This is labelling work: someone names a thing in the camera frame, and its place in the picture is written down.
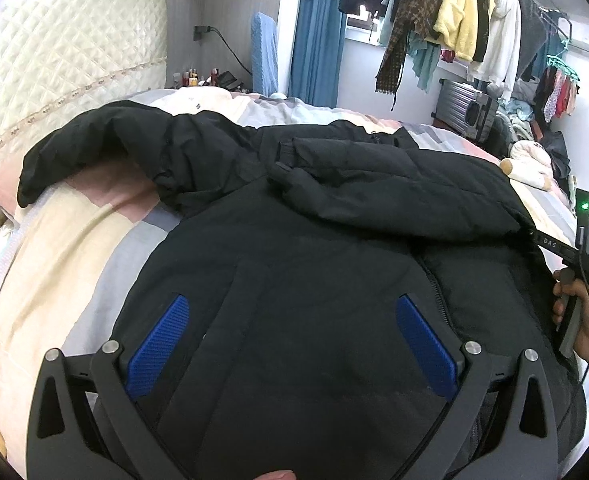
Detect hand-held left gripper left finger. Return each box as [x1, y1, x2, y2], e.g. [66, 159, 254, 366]
[24, 294, 190, 480]

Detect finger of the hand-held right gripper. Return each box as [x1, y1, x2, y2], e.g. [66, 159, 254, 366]
[528, 227, 578, 267]

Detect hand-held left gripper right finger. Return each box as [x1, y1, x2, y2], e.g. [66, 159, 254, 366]
[395, 294, 561, 480]

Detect black padded jacket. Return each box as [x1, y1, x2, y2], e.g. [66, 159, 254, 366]
[17, 100, 587, 480]

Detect pile of clothes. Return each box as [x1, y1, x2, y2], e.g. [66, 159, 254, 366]
[494, 80, 573, 186]

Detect white bolster pillow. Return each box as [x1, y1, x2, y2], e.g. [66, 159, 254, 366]
[499, 156, 553, 192]

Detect hanging socks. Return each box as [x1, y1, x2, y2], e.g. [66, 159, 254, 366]
[538, 67, 580, 124]

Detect silver suitcase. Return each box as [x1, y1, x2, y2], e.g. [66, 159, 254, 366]
[437, 78, 500, 142]

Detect green clip hanger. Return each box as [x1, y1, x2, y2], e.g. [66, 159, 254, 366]
[544, 35, 581, 82]

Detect white hoodie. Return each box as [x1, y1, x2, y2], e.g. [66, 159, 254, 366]
[467, 0, 523, 102]

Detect dark grey hanging garment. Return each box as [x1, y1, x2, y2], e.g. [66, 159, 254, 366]
[504, 0, 551, 82]

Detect pink pillow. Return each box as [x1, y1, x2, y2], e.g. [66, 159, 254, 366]
[0, 155, 40, 231]

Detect teal hanging garment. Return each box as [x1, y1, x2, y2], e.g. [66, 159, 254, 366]
[379, 0, 443, 94]

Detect black hanging garment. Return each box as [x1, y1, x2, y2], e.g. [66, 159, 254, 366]
[471, 0, 498, 64]

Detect yellow fleece jacket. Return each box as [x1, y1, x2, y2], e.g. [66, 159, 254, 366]
[433, 0, 486, 64]

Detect group of cosmetic bottles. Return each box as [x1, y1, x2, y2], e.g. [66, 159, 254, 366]
[172, 66, 219, 91]

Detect cream quilted headboard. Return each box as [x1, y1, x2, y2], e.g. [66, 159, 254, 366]
[0, 0, 169, 221]

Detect blue curtain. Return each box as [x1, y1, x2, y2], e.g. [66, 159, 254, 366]
[288, 0, 348, 109]

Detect black charger cable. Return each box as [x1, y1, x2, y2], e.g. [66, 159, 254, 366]
[209, 27, 256, 82]

